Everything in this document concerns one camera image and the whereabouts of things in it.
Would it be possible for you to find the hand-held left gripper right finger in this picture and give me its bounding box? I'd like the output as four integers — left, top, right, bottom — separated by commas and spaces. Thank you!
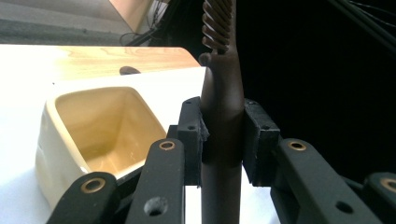
242, 98, 282, 188

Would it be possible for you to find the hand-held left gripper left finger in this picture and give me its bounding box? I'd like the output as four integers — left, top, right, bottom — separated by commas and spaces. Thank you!
166, 96, 210, 189

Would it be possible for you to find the dark slotted spatula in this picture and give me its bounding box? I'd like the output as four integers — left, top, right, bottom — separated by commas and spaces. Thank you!
198, 0, 246, 224

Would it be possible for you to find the cream square cup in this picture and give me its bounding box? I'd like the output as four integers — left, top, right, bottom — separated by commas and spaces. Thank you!
35, 86, 168, 211

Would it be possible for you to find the white board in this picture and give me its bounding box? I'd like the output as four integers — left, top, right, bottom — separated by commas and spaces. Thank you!
0, 66, 281, 224

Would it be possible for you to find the black curtain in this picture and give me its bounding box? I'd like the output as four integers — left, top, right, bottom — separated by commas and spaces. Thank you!
162, 0, 396, 185

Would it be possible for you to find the wooden table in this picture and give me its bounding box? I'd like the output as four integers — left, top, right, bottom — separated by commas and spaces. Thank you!
0, 44, 202, 84

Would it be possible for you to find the wooden platform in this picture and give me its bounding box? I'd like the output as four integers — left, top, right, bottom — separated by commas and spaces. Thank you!
108, 0, 156, 34

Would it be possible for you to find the black floor cable loop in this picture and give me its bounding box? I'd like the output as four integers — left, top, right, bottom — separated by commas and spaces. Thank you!
119, 27, 163, 48

